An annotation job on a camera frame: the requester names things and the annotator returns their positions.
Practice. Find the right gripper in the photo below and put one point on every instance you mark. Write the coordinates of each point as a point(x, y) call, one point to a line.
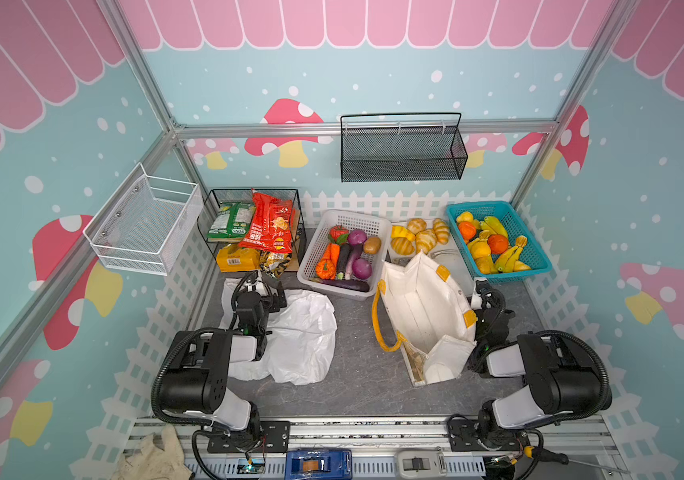
point(485, 302)

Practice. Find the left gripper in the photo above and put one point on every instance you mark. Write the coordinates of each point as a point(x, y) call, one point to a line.
point(264, 288)

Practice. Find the yellow black chips bag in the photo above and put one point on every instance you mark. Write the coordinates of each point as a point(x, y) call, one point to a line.
point(274, 264)

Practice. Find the white plastic grocery bag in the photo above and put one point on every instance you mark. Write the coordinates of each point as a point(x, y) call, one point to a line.
point(299, 348)

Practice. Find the red chips bag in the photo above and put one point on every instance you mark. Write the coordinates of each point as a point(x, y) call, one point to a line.
point(271, 225)

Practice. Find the white canvas tote bag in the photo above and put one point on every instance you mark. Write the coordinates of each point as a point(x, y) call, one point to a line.
point(420, 311)

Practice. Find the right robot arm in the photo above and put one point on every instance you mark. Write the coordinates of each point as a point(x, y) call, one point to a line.
point(563, 379)

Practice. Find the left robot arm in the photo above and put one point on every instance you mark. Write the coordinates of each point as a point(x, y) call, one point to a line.
point(191, 387)

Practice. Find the yellow snack pack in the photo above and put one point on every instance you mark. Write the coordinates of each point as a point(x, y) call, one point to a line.
point(232, 259)

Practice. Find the yellow banana bunch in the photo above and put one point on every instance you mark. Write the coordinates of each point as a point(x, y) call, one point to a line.
point(509, 261)

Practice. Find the teal plastic fruit basket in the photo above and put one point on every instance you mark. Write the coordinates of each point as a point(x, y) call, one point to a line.
point(497, 217)

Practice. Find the yellow pear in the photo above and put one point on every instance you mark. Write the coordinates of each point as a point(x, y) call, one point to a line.
point(479, 249)

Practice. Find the orange pumpkin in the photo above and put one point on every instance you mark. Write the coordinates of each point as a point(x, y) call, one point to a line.
point(326, 269)

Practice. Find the green snack bag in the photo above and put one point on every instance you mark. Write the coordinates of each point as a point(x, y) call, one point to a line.
point(232, 222)

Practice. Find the red orange fruit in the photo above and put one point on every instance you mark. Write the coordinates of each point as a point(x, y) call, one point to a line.
point(498, 243)

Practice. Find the orange carrot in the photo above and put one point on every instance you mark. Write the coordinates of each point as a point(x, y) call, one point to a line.
point(332, 253)

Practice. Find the orange fruit upper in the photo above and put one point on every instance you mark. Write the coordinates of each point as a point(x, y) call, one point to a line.
point(468, 231)

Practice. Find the white plastic vegetable basket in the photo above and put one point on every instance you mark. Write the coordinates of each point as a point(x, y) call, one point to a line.
point(353, 289)

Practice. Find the purple eggplant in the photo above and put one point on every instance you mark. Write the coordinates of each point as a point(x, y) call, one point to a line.
point(348, 254)

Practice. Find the white plastic tray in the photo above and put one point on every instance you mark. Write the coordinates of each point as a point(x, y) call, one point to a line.
point(447, 255)

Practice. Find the red tomato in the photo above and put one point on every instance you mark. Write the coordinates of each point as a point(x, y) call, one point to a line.
point(338, 234)

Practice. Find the right croissant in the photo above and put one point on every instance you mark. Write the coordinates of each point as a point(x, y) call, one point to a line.
point(441, 230)

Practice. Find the large croissant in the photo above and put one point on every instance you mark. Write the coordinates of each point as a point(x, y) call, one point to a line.
point(426, 241)

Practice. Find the yellow lemon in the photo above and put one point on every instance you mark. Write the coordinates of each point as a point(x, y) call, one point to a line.
point(465, 217)

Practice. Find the magenta round vegetable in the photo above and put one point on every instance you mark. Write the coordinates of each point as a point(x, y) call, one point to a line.
point(362, 269)

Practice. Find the striped round bread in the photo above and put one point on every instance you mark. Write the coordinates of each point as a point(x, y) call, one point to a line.
point(402, 246)

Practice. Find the purple onion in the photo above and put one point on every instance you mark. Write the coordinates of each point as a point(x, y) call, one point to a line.
point(357, 237)

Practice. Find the round bread roll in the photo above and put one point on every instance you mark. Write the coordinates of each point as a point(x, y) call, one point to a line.
point(416, 225)

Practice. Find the brown potato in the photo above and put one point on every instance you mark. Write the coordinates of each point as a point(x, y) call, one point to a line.
point(372, 245)

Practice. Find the yellow corn bread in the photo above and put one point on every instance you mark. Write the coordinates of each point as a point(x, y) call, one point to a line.
point(403, 232)

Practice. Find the black screwdriver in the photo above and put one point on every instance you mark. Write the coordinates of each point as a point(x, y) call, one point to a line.
point(548, 456)

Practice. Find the blue box device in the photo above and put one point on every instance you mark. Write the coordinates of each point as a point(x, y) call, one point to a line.
point(319, 464)

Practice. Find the beige cloth rag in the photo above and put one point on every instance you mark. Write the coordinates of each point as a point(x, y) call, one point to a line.
point(152, 462)

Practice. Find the black wire wooden shelf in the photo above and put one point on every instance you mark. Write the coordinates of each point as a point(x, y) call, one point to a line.
point(215, 198)

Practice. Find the white wire wall basket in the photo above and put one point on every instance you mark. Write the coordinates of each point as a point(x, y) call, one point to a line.
point(144, 225)

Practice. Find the grey switch box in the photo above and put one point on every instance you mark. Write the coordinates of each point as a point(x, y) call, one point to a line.
point(420, 464)

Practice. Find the black wire wall basket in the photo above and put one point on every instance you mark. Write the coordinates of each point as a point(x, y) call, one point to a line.
point(399, 147)

